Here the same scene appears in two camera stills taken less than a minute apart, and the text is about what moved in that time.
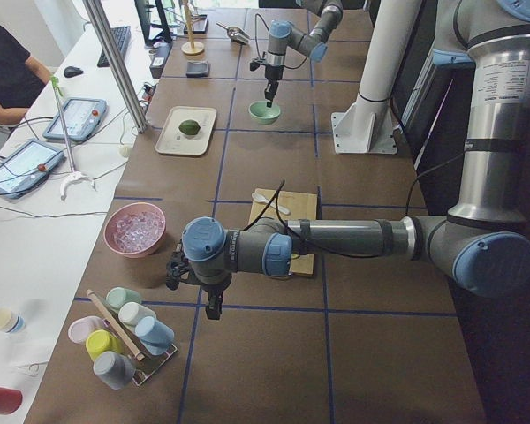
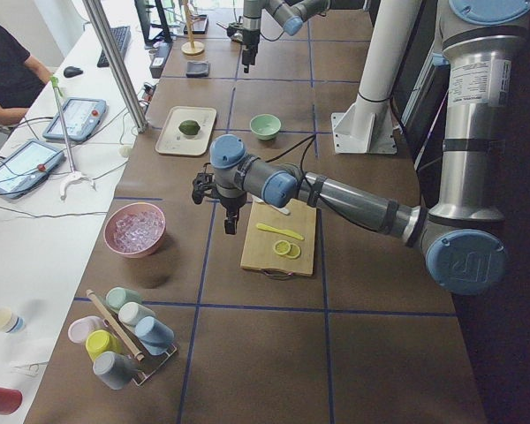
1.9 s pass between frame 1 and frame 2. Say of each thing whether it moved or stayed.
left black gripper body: moved
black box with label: stayed
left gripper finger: moved
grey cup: stayed
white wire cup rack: stayed
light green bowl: moved
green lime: stayed
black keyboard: stayed
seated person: stayed
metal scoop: stayed
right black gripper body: moved
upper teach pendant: stayed
